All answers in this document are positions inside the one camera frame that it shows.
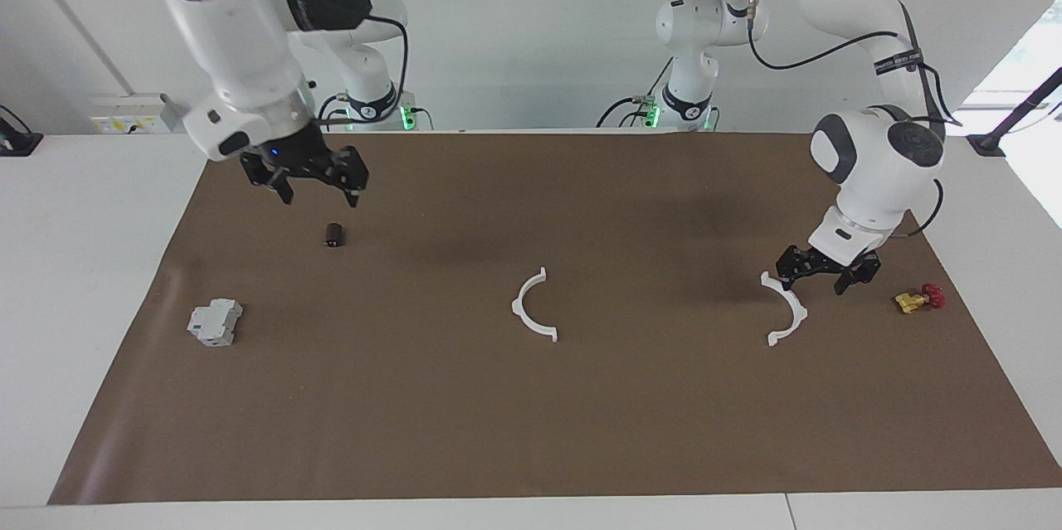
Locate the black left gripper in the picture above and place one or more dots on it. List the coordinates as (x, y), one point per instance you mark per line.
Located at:
(830, 264)

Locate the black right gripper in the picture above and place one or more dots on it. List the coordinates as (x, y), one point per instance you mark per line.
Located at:
(290, 158)

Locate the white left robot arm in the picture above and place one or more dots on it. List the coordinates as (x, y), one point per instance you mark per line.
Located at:
(871, 165)

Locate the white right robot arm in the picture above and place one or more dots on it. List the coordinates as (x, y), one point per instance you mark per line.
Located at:
(241, 32)

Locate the dark brown small cylinder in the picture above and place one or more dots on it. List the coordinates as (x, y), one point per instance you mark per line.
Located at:
(334, 235)

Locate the grey circuit breaker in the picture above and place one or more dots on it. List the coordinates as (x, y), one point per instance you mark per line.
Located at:
(214, 323)

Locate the black stand with pole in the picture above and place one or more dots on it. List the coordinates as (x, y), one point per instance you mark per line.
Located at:
(987, 144)

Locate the brown table mat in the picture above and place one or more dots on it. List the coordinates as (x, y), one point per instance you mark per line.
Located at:
(539, 414)

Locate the white wall socket strip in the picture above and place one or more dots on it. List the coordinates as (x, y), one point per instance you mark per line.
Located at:
(124, 111)

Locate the black table clamp mount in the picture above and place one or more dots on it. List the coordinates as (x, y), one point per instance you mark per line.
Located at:
(17, 144)

